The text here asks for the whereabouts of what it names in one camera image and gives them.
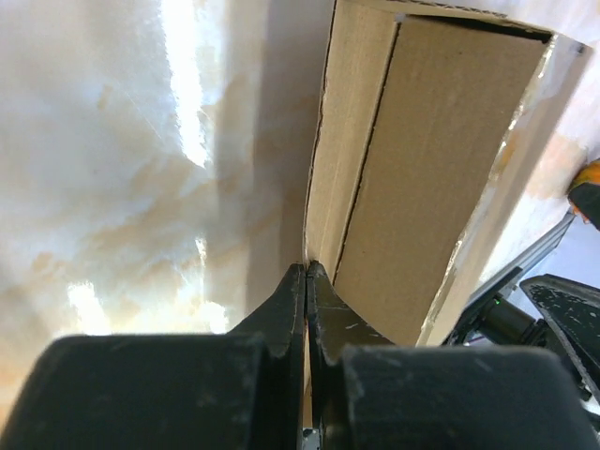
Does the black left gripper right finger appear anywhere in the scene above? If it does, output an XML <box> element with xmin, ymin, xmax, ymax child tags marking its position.
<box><xmin>305</xmin><ymin>260</ymin><xmax>399</xmax><ymax>367</ymax></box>

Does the brown cardboard express box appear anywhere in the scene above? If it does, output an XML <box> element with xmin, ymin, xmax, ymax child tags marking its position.
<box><xmin>304</xmin><ymin>1</ymin><xmax>592</xmax><ymax>345</ymax></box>

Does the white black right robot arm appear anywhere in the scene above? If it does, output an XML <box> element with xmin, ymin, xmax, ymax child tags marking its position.
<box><xmin>442</xmin><ymin>268</ymin><xmax>599</xmax><ymax>401</ymax></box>

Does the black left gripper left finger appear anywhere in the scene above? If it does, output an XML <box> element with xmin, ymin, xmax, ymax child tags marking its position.
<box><xmin>228</xmin><ymin>263</ymin><xmax>306</xmax><ymax>358</ymax></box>

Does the pineapple with green crown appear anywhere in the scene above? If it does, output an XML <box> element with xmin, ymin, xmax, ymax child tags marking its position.
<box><xmin>567</xmin><ymin>158</ymin><xmax>600</xmax><ymax>230</ymax></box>

